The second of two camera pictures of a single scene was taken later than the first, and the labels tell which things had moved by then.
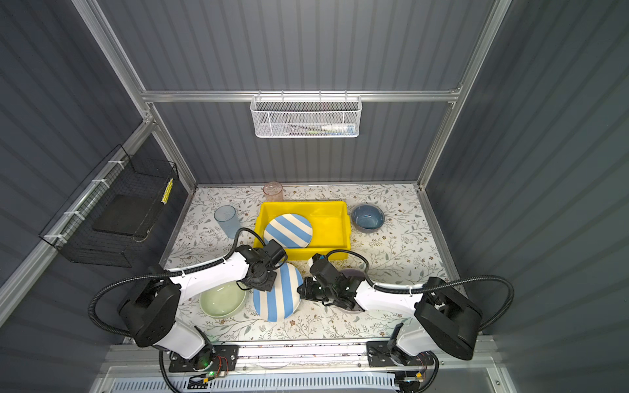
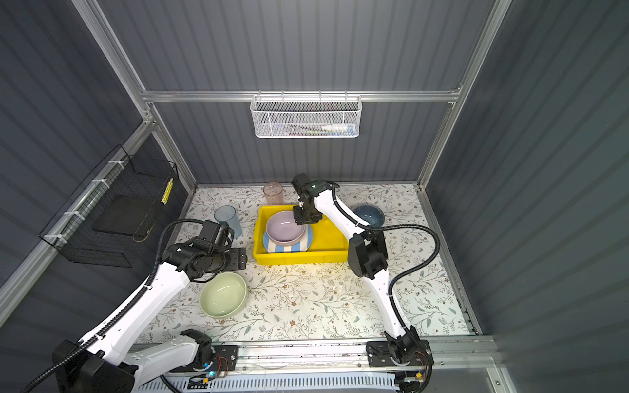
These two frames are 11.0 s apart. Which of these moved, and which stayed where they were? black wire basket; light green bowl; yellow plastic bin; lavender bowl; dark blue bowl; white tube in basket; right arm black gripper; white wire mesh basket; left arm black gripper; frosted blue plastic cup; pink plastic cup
Moved: left arm black gripper; right arm black gripper; lavender bowl
Stayed: dark blue bowl; black wire basket; yellow plastic bin; frosted blue plastic cup; light green bowl; white wire mesh basket; white tube in basket; pink plastic cup
